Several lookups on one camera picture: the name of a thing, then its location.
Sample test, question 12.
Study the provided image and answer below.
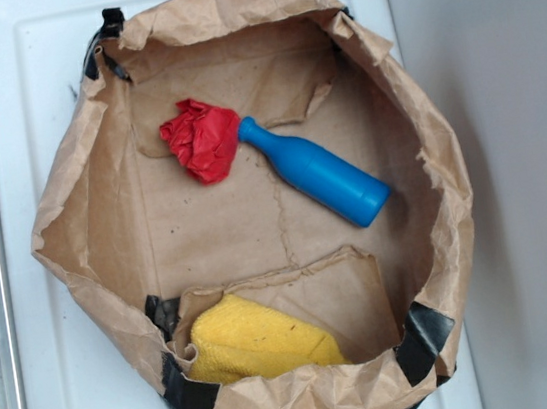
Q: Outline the yellow cloth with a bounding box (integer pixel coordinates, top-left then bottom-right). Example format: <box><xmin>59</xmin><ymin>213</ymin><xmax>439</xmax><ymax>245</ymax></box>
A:
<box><xmin>189</xmin><ymin>294</ymin><xmax>350</xmax><ymax>385</ymax></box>

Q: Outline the red crumpled cloth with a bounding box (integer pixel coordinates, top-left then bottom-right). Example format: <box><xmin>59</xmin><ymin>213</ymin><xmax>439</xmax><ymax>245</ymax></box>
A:
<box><xmin>159</xmin><ymin>98</ymin><xmax>241</xmax><ymax>185</ymax></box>

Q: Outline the blue plastic bottle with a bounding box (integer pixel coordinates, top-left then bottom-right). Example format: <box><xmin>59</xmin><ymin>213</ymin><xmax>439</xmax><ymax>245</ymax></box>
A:
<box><xmin>238</xmin><ymin>117</ymin><xmax>391</xmax><ymax>228</ymax></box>

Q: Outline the brown paper bag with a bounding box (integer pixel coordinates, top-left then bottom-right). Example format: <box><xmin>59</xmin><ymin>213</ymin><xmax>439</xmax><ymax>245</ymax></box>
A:
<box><xmin>31</xmin><ymin>0</ymin><xmax>474</xmax><ymax>409</ymax></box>

